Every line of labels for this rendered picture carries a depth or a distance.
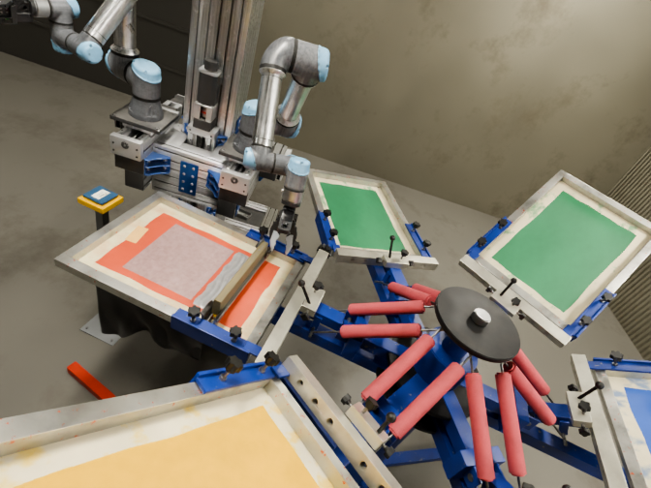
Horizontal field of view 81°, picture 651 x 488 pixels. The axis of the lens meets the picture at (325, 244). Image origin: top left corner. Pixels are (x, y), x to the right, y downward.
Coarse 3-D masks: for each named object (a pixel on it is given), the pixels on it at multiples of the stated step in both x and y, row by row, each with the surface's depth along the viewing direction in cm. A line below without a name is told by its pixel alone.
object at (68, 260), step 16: (160, 192) 181; (144, 208) 170; (176, 208) 179; (192, 208) 179; (112, 224) 156; (128, 224) 163; (208, 224) 178; (224, 224) 178; (96, 240) 147; (64, 256) 137; (80, 256) 143; (80, 272) 135; (96, 272) 136; (112, 288) 134; (128, 288) 136; (288, 288) 160; (144, 304) 134; (160, 304) 135; (272, 304) 150; (256, 336) 137
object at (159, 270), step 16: (144, 240) 160; (112, 256) 148; (128, 256) 151; (144, 256) 153; (160, 256) 156; (176, 256) 159; (128, 272) 145; (144, 272) 147; (160, 272) 150; (176, 272) 152; (192, 272) 154; (208, 272) 157; (160, 288) 144; (176, 288) 146; (192, 288) 149; (192, 304) 143; (240, 304) 150; (224, 320) 142; (240, 320) 144
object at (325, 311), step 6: (324, 306) 151; (300, 312) 150; (318, 312) 148; (324, 312) 149; (330, 312) 150; (336, 312) 151; (312, 318) 150; (324, 318) 148; (330, 318) 147; (336, 318) 148; (342, 318) 149; (324, 324) 150; (330, 324) 149; (336, 324) 148; (336, 330) 150
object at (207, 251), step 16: (160, 224) 170; (176, 224) 173; (160, 240) 162; (176, 240) 165; (192, 240) 168; (208, 240) 171; (192, 256) 161; (208, 256) 164; (224, 256) 167; (256, 272) 165; (272, 272) 169; (256, 288) 159
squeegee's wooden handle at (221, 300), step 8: (264, 248) 164; (256, 256) 158; (248, 264) 153; (256, 264) 162; (240, 272) 148; (248, 272) 154; (232, 280) 144; (240, 280) 147; (224, 288) 140; (232, 288) 142; (216, 296) 136; (224, 296) 137; (216, 304) 136; (224, 304) 140; (216, 312) 138
